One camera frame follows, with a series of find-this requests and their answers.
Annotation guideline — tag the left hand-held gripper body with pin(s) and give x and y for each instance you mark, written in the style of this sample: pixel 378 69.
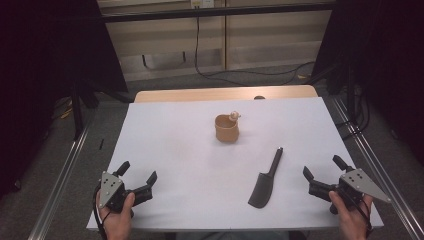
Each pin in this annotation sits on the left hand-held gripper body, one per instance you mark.
pixel 111 190

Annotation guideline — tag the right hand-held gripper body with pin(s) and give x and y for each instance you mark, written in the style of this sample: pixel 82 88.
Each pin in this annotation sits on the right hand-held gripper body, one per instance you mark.
pixel 355 186

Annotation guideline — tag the person's left hand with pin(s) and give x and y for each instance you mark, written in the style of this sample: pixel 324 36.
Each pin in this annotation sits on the person's left hand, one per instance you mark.
pixel 116 218

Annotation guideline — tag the person's right hand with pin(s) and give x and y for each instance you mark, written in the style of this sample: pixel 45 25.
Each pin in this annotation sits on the person's right hand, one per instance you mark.
pixel 350 218

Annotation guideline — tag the white table cover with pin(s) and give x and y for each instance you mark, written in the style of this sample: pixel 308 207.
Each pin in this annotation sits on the white table cover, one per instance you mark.
pixel 200 160

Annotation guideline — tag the black metal stand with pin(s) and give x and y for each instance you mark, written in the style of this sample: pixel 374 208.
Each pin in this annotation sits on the black metal stand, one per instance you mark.
pixel 78 106
pixel 350 90

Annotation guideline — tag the beige cup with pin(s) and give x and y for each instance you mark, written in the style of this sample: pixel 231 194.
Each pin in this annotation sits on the beige cup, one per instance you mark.
pixel 226 130

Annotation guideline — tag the small beige figurine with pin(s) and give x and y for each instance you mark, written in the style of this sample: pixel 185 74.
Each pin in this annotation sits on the small beige figurine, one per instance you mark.
pixel 234 115

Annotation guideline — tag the wooden table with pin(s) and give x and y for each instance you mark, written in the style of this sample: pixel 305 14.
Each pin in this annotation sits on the wooden table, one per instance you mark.
pixel 200 94

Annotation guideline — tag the black curtain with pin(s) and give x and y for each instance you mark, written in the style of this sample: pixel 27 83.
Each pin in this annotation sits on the black curtain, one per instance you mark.
pixel 50 66
pixel 383 60

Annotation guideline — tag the black horizontal bar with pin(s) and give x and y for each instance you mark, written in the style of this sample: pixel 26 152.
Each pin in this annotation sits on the black horizontal bar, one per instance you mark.
pixel 216 12

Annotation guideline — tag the metal floor rail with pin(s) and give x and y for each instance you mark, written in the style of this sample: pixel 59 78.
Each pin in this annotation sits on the metal floor rail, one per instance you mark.
pixel 60 180
pixel 376 166

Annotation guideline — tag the white wall socket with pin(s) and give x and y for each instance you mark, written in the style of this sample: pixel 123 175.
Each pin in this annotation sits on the white wall socket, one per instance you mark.
pixel 202 3

